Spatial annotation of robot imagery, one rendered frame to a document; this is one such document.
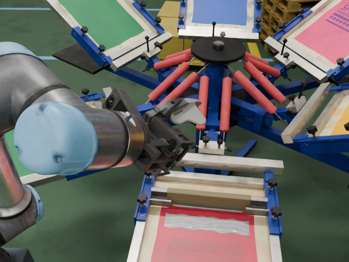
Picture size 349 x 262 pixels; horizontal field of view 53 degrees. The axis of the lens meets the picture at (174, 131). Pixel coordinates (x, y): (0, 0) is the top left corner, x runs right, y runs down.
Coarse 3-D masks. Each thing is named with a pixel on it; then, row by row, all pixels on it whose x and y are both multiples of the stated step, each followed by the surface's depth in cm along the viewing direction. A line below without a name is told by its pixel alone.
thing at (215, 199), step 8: (168, 192) 148; (176, 192) 148; (184, 192) 148; (192, 192) 148; (200, 192) 148; (208, 192) 148; (216, 192) 148; (176, 200) 151; (184, 200) 150; (192, 200) 149; (200, 200) 149; (208, 200) 148; (216, 200) 148; (224, 200) 147; (232, 200) 146; (240, 200) 146; (248, 200) 145; (240, 208) 149
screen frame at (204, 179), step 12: (168, 180) 167; (180, 180) 166; (192, 180) 165; (204, 180) 164; (216, 180) 163; (228, 180) 162; (240, 180) 162; (252, 180) 162; (264, 192) 158; (144, 228) 144; (132, 240) 138; (276, 240) 138; (132, 252) 134; (276, 252) 134
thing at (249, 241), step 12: (216, 216) 151; (228, 216) 151; (240, 216) 151; (252, 216) 151; (252, 228) 146; (216, 240) 142; (228, 240) 142; (240, 240) 142; (252, 240) 142; (252, 252) 138
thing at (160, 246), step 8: (168, 208) 154; (176, 208) 154; (184, 208) 154; (192, 208) 154; (160, 216) 151; (160, 224) 148; (160, 232) 145; (168, 232) 145; (176, 232) 145; (184, 232) 145; (192, 232) 145; (200, 232) 145; (160, 240) 142; (168, 240) 142; (160, 248) 139; (152, 256) 136; (160, 256) 136
